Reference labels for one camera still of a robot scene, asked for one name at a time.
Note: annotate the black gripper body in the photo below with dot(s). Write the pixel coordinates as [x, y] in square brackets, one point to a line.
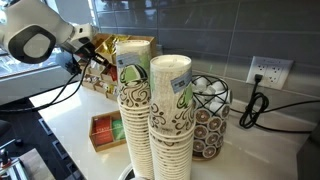
[78, 46]

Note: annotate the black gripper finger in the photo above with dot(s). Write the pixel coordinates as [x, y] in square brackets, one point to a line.
[101, 58]
[95, 62]

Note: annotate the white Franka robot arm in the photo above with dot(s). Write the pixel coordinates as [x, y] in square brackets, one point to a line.
[33, 30]

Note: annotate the wooden sachet rack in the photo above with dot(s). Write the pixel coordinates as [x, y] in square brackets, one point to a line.
[113, 56]

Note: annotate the gold sachets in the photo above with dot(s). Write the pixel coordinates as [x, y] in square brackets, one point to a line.
[112, 44]

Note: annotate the red sachets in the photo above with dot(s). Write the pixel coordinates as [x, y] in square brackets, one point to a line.
[113, 72]

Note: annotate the mixed small sachets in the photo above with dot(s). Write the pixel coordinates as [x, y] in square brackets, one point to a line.
[98, 85]

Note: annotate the tall paper cup stack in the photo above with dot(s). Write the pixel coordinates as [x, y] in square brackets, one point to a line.
[134, 106]

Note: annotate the red tea bag packet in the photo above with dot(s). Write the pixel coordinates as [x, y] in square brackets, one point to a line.
[102, 130]

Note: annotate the wooden tea box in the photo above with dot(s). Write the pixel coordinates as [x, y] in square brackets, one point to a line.
[106, 131]

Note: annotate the green tea bag packet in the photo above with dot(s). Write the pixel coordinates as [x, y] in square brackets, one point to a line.
[118, 129]

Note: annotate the short paper cup stack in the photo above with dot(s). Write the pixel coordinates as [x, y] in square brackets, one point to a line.
[171, 120]

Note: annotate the white creamer cup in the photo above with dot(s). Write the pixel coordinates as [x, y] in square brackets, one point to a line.
[200, 83]
[215, 106]
[218, 87]

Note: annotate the white plate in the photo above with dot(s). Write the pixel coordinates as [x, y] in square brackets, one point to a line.
[124, 173]

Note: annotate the brown coffee pod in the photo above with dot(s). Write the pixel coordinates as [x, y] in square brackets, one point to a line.
[198, 146]
[209, 152]
[225, 111]
[214, 123]
[202, 116]
[200, 131]
[212, 138]

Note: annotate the grey board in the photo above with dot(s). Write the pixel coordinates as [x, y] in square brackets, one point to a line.
[36, 165]

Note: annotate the metal clamp device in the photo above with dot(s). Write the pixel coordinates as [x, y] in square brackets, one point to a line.
[10, 166]

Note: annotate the window frame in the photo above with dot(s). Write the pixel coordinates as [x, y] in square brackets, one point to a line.
[30, 71]

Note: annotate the white wall outlet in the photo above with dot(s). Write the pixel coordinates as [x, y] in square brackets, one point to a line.
[269, 72]

